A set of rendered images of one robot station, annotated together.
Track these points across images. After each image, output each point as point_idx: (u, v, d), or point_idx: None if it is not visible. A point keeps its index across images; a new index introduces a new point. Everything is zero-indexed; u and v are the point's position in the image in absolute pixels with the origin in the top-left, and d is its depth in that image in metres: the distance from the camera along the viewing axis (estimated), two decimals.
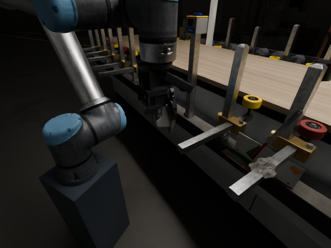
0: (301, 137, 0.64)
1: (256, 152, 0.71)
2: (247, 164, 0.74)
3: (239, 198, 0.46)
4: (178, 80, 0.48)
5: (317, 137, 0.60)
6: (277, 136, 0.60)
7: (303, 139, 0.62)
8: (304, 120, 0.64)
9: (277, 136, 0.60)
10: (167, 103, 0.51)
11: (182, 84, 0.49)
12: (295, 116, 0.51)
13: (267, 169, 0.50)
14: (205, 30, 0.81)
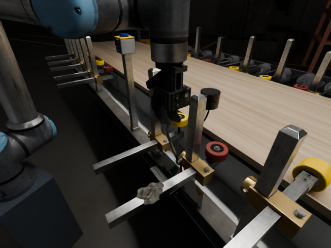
0: (208, 158, 0.66)
1: None
2: None
3: (114, 225, 0.48)
4: None
5: (217, 160, 0.62)
6: (175, 153, 0.63)
7: (209, 161, 0.64)
8: (212, 142, 0.66)
9: (176, 154, 0.64)
10: None
11: None
12: (164, 129, 0.58)
13: (151, 195, 0.52)
14: (134, 50, 0.83)
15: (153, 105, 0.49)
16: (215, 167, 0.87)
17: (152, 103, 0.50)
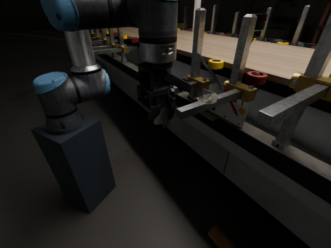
0: (248, 84, 0.76)
1: (233, 106, 0.76)
2: (209, 114, 0.86)
3: (183, 116, 0.58)
4: (178, 79, 0.48)
5: (259, 82, 0.72)
6: (216, 78, 0.76)
7: None
8: (251, 71, 0.77)
9: (217, 79, 0.76)
10: (167, 103, 0.51)
11: (182, 83, 0.49)
12: (200, 58, 0.76)
13: (210, 99, 0.63)
14: None
15: None
16: None
17: None
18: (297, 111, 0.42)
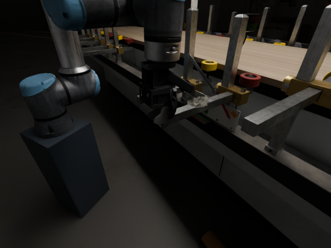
0: (242, 87, 0.74)
1: (225, 109, 0.74)
2: (201, 117, 0.84)
3: (172, 121, 0.56)
4: (181, 80, 0.48)
5: (252, 84, 0.70)
6: (208, 81, 0.74)
7: (243, 88, 0.73)
8: (245, 73, 0.74)
9: (209, 81, 0.74)
10: (168, 102, 0.51)
11: (184, 84, 0.50)
12: (191, 60, 0.74)
13: (200, 102, 0.60)
14: None
15: None
16: (241, 111, 0.95)
17: None
18: (286, 117, 0.40)
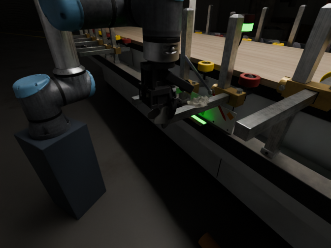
0: (242, 87, 0.74)
1: (221, 111, 0.73)
2: (197, 118, 0.83)
3: (172, 121, 0.56)
4: (180, 80, 0.48)
5: (251, 84, 0.70)
6: (204, 82, 0.73)
7: (243, 88, 0.73)
8: (245, 73, 0.74)
9: (205, 82, 0.73)
10: (168, 102, 0.51)
11: (184, 84, 0.50)
12: (187, 60, 0.73)
13: (200, 102, 0.60)
14: None
15: None
16: (238, 112, 0.94)
17: None
18: (281, 121, 0.38)
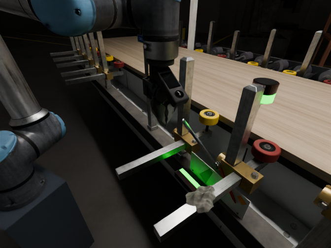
0: (256, 158, 0.58)
1: (230, 190, 0.57)
2: None
3: (165, 238, 0.40)
4: (162, 83, 0.46)
5: (270, 160, 0.54)
6: (208, 153, 0.57)
7: (257, 161, 0.57)
8: (259, 140, 0.58)
9: (209, 154, 0.57)
10: (159, 101, 0.52)
11: (165, 90, 0.45)
12: (186, 126, 0.57)
13: (203, 201, 0.44)
14: None
15: None
16: None
17: None
18: None
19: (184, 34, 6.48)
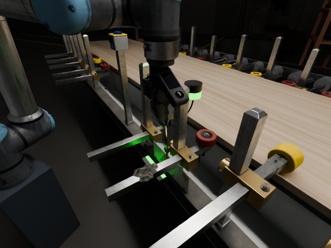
0: None
1: (164, 160, 0.78)
2: None
3: (113, 199, 0.54)
4: (162, 84, 0.45)
5: (207, 145, 0.68)
6: (166, 146, 0.67)
7: (199, 146, 0.71)
8: (202, 130, 0.72)
9: (167, 146, 0.67)
10: (159, 101, 0.52)
11: (166, 91, 0.45)
12: (164, 130, 0.58)
13: (146, 173, 0.58)
14: (126, 46, 0.87)
15: None
16: (204, 158, 0.92)
17: None
18: (199, 235, 0.36)
19: None
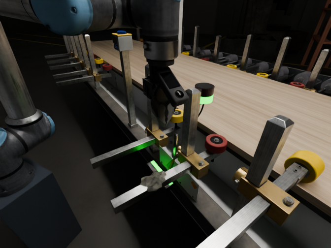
0: None
1: (171, 166, 0.75)
2: None
3: (119, 210, 0.50)
4: (162, 83, 0.46)
5: (217, 151, 0.64)
6: (175, 152, 0.63)
7: (209, 152, 0.67)
8: (212, 135, 0.69)
9: (176, 153, 0.64)
10: (159, 101, 0.52)
11: (165, 90, 0.45)
12: (175, 138, 0.54)
13: (154, 182, 0.55)
14: (131, 47, 0.84)
15: None
16: (212, 163, 0.88)
17: None
18: None
19: None
